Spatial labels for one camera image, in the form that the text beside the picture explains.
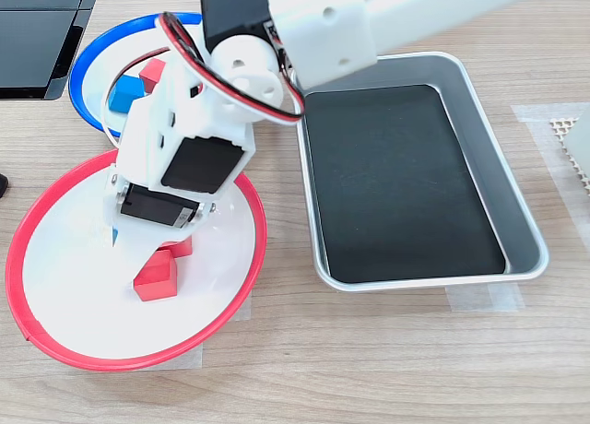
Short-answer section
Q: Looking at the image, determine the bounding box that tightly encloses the red wooden cube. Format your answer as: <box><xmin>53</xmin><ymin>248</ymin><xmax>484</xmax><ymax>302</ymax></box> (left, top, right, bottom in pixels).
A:
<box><xmin>132</xmin><ymin>249</ymin><xmax>180</xmax><ymax>302</ymax></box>
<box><xmin>138</xmin><ymin>58</ymin><xmax>166</xmax><ymax>94</ymax></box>
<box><xmin>159</xmin><ymin>237</ymin><xmax>194</xmax><ymax>259</ymax></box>

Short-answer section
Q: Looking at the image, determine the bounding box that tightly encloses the red-rimmed white plate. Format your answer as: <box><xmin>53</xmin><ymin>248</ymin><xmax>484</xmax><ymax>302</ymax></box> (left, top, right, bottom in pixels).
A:
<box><xmin>4</xmin><ymin>147</ymin><xmax>268</xmax><ymax>373</ymax></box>

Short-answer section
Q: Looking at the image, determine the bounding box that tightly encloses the clear tape strip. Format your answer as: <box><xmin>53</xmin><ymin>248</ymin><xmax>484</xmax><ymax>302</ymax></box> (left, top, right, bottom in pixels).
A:
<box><xmin>444</xmin><ymin>280</ymin><xmax>526</xmax><ymax>313</ymax></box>
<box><xmin>151</xmin><ymin>343</ymin><xmax>204</xmax><ymax>372</ymax></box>
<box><xmin>228</xmin><ymin>294</ymin><xmax>254</xmax><ymax>324</ymax></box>

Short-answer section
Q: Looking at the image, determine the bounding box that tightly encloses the blue-rimmed white plate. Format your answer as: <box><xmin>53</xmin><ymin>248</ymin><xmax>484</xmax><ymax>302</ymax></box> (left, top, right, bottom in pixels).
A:
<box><xmin>67</xmin><ymin>11</ymin><xmax>207</xmax><ymax>144</ymax></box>

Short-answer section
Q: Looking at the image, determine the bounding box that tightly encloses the black electronic device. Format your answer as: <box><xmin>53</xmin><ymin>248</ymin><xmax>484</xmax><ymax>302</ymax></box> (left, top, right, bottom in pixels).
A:
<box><xmin>0</xmin><ymin>0</ymin><xmax>103</xmax><ymax>101</ymax></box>

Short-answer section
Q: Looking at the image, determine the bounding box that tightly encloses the black mat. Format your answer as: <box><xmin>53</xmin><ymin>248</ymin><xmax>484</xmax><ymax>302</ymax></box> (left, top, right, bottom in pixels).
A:
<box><xmin>302</xmin><ymin>83</ymin><xmax>507</xmax><ymax>285</ymax></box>

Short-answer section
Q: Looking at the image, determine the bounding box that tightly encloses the steel tray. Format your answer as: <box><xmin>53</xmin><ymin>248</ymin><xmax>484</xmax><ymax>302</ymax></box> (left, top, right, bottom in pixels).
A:
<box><xmin>294</xmin><ymin>51</ymin><xmax>550</xmax><ymax>294</ymax></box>

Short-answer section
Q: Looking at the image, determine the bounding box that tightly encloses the red white black cable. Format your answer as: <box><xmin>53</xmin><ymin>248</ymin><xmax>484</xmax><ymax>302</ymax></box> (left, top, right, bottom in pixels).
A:
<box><xmin>156</xmin><ymin>11</ymin><xmax>306</xmax><ymax>126</ymax></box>

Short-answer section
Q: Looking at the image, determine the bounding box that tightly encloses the pale perforated base plate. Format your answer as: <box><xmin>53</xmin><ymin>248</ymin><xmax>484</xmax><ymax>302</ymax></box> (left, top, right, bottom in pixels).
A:
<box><xmin>548</xmin><ymin>116</ymin><xmax>590</xmax><ymax>199</ymax></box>

